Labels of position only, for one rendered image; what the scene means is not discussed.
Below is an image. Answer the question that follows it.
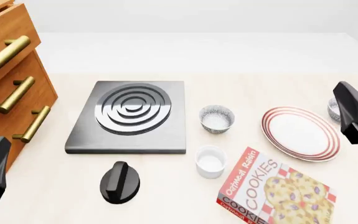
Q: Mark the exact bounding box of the wooden cabinet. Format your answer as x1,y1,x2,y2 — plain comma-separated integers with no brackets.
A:
0,0,59,174

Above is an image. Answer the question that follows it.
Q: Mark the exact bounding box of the patterned black white bowl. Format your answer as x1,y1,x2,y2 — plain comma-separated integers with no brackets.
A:
199,105,237,136
327,97,342,123

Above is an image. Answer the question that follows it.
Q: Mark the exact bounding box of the round black stove knob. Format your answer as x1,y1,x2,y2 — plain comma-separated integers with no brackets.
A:
99,161,141,205

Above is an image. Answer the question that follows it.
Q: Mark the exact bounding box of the small white ramekin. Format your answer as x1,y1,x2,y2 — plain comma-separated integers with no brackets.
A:
195,144,228,180

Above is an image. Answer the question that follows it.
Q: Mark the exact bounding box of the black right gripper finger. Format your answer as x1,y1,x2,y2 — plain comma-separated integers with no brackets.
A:
332,80,358,133

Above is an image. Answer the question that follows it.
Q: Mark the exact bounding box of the oatmeal raisin cookies box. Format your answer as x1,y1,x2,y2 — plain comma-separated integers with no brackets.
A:
215,146,337,224

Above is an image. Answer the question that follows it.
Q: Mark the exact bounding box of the flat black stove plate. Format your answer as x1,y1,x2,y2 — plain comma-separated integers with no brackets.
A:
64,80,187,155

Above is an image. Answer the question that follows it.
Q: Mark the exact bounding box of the brass drawer handle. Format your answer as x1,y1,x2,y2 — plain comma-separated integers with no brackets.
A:
0,35,31,73
12,105,52,144
0,76,36,115

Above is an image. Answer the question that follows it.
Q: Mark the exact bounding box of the white plate with red rings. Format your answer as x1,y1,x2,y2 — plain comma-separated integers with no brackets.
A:
261,106,342,163

